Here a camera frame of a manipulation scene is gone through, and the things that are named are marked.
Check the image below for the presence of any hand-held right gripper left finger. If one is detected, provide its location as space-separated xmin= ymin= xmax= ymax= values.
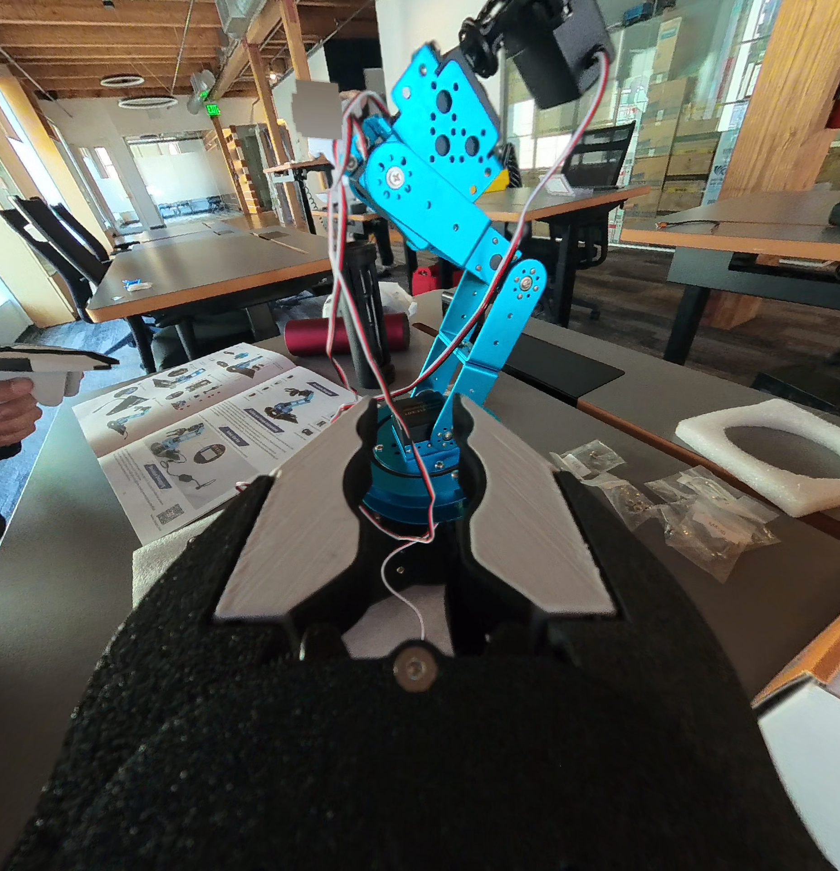
xmin=215 ymin=398 xmax=394 ymax=638

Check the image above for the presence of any person's left hand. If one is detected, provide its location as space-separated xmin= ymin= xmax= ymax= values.
xmin=0 ymin=377 xmax=43 ymax=447

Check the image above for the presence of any red bag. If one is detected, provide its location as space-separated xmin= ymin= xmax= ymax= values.
xmin=412 ymin=267 xmax=463 ymax=296

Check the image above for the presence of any small clear parts bag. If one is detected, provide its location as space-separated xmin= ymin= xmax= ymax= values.
xmin=549 ymin=441 xmax=626 ymax=482
xmin=597 ymin=476 xmax=660 ymax=533

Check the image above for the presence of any white plastic bag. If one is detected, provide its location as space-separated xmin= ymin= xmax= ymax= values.
xmin=379 ymin=281 xmax=422 ymax=318

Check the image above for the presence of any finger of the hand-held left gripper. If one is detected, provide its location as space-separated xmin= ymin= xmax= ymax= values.
xmin=0 ymin=343 xmax=119 ymax=373

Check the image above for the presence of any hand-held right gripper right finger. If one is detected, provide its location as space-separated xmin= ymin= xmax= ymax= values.
xmin=454 ymin=395 xmax=618 ymax=620

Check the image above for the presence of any black tube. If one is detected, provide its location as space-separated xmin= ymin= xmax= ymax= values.
xmin=338 ymin=241 xmax=398 ymax=390

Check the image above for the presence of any red white black servo cable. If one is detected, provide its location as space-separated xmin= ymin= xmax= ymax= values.
xmin=385 ymin=51 xmax=611 ymax=409
xmin=323 ymin=92 xmax=394 ymax=409
xmin=357 ymin=435 xmax=441 ymax=642

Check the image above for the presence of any white foam frame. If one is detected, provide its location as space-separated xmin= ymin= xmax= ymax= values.
xmin=675 ymin=398 xmax=840 ymax=519

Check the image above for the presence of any blue toy robot arm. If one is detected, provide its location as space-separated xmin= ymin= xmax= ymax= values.
xmin=338 ymin=0 xmax=616 ymax=634

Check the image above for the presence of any wood edged office desk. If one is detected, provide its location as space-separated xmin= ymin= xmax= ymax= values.
xmin=620 ymin=191 xmax=840 ymax=365
xmin=474 ymin=184 xmax=650 ymax=328
xmin=87 ymin=228 xmax=341 ymax=374

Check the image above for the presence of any orange white cardboard box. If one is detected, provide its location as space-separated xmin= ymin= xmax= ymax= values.
xmin=752 ymin=612 xmax=840 ymax=871

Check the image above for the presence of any crumpled clear plastic bag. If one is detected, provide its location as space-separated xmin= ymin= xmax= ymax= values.
xmin=648 ymin=466 xmax=783 ymax=584

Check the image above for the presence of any wooden pillar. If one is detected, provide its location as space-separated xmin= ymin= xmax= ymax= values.
xmin=702 ymin=0 xmax=840 ymax=329

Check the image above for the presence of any stack of cardboard boxes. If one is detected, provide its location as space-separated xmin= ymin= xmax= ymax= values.
xmin=624 ymin=14 xmax=756 ymax=213

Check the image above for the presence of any adjoining grey desk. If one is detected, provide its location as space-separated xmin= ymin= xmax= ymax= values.
xmin=410 ymin=289 xmax=840 ymax=540

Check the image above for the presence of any black office chair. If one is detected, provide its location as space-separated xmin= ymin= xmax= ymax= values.
xmin=12 ymin=196 xmax=115 ymax=274
xmin=559 ymin=122 xmax=639 ymax=268
xmin=0 ymin=204 xmax=96 ymax=322

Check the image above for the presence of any red metal tube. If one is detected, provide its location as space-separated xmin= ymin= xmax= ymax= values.
xmin=284 ymin=312 xmax=412 ymax=359

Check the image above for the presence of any open instruction booklet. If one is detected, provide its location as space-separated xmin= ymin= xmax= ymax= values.
xmin=72 ymin=342 xmax=356 ymax=545

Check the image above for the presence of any black desk mat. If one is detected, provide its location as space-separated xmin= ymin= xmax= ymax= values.
xmin=502 ymin=332 xmax=626 ymax=407

